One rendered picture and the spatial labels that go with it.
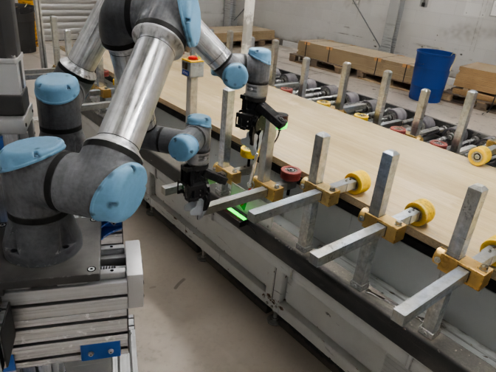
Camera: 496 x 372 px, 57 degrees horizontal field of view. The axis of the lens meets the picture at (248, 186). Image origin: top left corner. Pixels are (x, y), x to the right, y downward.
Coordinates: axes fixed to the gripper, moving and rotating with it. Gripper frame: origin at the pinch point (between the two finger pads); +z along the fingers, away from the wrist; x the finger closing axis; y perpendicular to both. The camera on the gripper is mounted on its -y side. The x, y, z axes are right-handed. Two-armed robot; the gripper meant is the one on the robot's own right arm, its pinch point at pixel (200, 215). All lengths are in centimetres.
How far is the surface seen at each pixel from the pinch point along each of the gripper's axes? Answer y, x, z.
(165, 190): -0.4, -23.5, 1.0
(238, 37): -541, -657, 57
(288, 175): -38.4, 2.2, -7.6
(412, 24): -707, -367, -9
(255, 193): -22.6, 1.5, -3.4
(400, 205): -56, 40, -8
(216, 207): -5.6, 1.5, -2.3
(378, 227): -26, 51, -14
